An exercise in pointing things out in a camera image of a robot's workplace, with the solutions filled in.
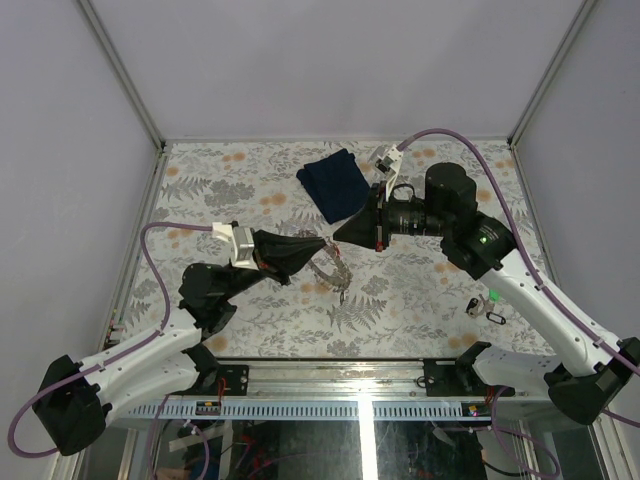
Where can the dark blue folded cloth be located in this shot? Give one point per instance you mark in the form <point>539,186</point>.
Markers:
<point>336,185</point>

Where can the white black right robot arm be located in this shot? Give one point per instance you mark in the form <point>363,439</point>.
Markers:
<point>589,365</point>

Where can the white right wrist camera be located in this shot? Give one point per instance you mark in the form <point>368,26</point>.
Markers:
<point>388,161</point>

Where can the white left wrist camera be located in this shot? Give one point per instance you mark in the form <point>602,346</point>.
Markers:
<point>240,241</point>

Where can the aluminium mounting rail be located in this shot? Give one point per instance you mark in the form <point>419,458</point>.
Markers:
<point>350,377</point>

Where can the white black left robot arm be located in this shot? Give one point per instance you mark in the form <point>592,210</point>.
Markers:
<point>77,400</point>

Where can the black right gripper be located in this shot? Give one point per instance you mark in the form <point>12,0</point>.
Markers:
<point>370,227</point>

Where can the silver key black tag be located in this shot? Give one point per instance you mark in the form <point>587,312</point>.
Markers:
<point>479,306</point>

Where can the steel disc with keyrings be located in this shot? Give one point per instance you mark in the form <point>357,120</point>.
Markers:
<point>339,278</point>

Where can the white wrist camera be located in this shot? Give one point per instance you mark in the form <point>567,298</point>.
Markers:
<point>240,241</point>
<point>388,161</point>

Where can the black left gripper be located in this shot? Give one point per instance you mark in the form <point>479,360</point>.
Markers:
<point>283,256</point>

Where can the white slotted cable duct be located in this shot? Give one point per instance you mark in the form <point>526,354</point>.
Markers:
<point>300,410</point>

